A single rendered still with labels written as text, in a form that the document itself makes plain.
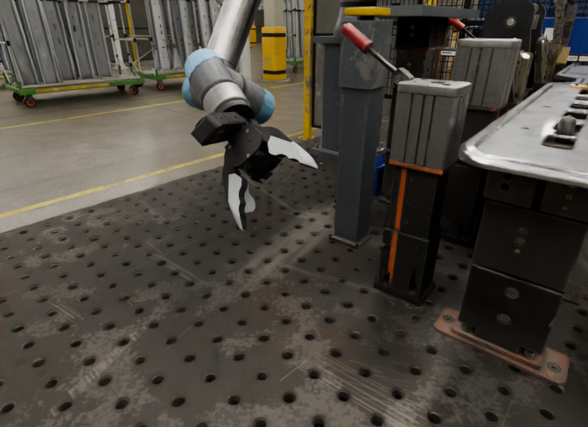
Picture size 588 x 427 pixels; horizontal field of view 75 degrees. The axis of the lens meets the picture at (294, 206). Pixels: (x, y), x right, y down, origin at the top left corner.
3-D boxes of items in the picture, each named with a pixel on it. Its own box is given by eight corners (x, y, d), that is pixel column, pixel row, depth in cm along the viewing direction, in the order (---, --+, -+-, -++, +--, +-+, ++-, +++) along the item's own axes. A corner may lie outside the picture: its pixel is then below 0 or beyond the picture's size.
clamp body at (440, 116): (423, 315, 63) (464, 89, 48) (362, 289, 70) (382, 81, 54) (443, 286, 70) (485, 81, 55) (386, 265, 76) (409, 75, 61)
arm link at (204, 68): (230, 57, 76) (197, 37, 69) (253, 93, 71) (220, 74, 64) (206, 87, 79) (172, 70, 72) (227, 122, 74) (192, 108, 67)
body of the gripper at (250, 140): (294, 159, 65) (263, 112, 70) (266, 143, 57) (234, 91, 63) (262, 187, 67) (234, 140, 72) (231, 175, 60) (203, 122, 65)
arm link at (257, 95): (246, 87, 88) (210, 68, 79) (283, 93, 81) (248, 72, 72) (236, 121, 88) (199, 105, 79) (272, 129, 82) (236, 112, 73)
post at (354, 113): (357, 249, 82) (376, 20, 63) (327, 238, 86) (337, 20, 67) (374, 235, 87) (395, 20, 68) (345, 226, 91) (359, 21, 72)
